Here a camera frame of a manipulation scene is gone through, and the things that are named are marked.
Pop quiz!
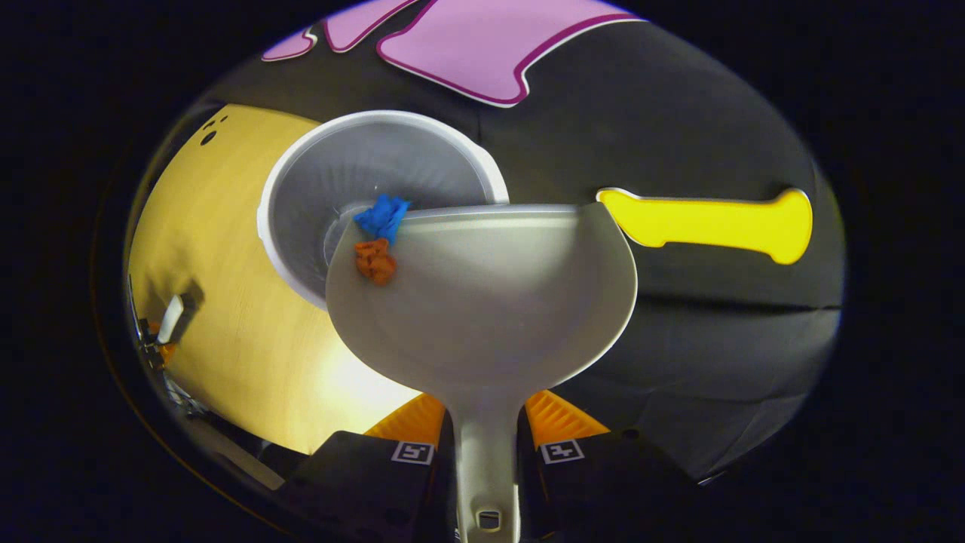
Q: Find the white dustpan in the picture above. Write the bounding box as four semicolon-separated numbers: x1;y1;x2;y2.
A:
326;202;639;543

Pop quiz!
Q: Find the blue paper trash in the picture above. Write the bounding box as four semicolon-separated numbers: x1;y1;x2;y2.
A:
354;194;412;244

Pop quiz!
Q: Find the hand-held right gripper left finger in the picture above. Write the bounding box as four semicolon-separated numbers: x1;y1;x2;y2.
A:
283;392;461;543

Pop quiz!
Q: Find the orange paper trash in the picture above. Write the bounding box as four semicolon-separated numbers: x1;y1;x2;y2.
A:
354;238;398;287

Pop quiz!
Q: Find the wooden desktop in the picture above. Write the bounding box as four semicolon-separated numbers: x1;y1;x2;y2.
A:
127;104;424;458

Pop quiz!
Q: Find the white ribbed garbage bin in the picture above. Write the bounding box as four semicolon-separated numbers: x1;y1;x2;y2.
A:
256;110;510;311

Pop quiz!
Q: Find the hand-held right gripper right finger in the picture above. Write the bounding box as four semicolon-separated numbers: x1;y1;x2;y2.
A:
516;389;700;543

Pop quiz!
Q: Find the black backdrop cloth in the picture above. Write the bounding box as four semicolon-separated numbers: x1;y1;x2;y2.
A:
188;0;847;483

